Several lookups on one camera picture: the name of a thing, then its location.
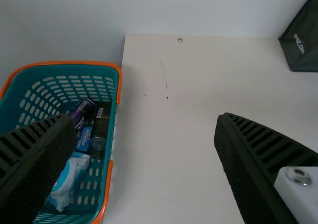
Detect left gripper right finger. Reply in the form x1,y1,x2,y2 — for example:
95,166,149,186
214,112,318,224

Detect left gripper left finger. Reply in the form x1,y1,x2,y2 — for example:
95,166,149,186
0,113,77,224

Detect teal shopping basket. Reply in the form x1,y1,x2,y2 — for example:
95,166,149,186
0,61,123,224

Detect white and blue wipes pack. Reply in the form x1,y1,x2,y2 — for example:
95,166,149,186
47,151,91,213

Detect small blue pack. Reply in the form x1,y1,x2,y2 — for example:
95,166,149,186
74,126,94,153

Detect purple box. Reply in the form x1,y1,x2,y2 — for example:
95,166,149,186
71,97,98,132

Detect dark coffee bottle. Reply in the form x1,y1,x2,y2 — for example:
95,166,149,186
89,101,112,160

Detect dark grey bag with straps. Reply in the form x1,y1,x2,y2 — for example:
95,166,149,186
278,0,318,73

